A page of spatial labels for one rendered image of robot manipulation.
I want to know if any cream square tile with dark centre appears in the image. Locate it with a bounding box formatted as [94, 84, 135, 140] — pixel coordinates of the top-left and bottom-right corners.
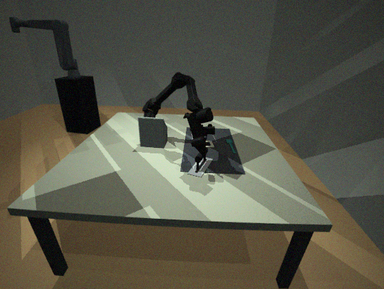
[206, 141, 214, 148]

